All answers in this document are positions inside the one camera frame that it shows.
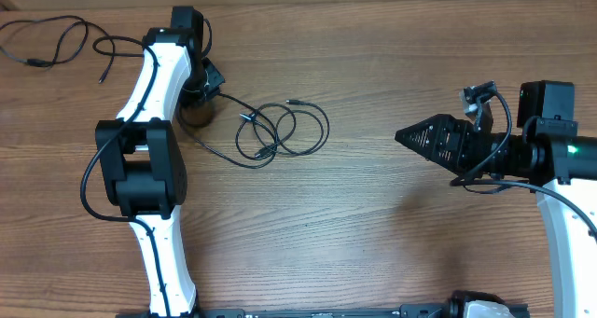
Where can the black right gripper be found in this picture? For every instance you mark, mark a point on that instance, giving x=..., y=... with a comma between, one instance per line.
x=439, y=128

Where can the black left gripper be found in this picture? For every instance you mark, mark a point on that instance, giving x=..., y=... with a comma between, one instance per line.
x=190, y=99

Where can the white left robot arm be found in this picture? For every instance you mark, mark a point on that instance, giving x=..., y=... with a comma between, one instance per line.
x=142, y=166

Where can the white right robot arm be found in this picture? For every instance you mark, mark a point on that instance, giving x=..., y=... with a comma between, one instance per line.
x=540, y=151

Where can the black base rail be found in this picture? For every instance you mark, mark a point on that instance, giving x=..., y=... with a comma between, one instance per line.
x=460, y=304

